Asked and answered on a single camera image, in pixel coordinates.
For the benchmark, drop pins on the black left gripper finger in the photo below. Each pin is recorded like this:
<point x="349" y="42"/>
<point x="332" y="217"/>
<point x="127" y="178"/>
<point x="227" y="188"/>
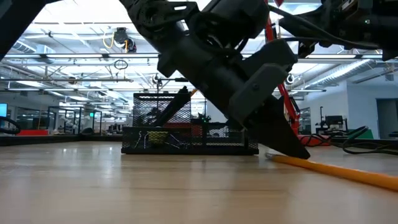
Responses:
<point x="273" y="133"/>

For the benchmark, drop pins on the yellow pencil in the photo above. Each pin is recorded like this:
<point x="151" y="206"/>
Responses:
<point x="342" y="172"/>
<point x="194" y="92"/>

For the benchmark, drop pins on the black pen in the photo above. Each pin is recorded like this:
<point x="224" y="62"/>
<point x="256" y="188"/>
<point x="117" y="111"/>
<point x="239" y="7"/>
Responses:
<point x="178" y="99"/>

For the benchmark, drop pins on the lime green sticky pad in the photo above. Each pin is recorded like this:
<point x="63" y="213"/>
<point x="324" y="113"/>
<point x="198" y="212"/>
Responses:
<point x="157" y="137"/>

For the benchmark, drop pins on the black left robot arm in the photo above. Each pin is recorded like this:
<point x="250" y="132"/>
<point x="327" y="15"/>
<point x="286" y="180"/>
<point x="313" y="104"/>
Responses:
<point x="149" y="15"/>

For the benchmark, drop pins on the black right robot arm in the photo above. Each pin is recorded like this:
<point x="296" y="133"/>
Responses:
<point x="357" y="21"/>

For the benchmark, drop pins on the black mesh desk organizer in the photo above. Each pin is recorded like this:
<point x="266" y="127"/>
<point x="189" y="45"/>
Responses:
<point x="186" y="146"/>

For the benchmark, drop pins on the red desk lamp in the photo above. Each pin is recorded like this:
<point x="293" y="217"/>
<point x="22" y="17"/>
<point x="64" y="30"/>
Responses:
<point x="289" y="102"/>

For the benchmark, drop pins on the black desk with monitor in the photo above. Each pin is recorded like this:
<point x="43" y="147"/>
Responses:
<point x="334" y="119"/>

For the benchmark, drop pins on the green board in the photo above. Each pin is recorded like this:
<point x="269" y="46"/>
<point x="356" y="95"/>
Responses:
<point x="368" y="135"/>

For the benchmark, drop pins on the long red bin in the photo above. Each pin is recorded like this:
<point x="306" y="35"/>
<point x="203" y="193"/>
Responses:
<point x="32" y="132"/>

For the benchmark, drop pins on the blue-lit monitor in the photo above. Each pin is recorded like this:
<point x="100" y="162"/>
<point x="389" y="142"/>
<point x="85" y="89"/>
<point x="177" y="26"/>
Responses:
<point x="3" y="110"/>

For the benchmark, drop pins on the black aluminium rig frame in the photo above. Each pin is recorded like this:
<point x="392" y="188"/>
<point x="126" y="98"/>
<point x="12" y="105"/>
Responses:
<point x="46" y="140"/>

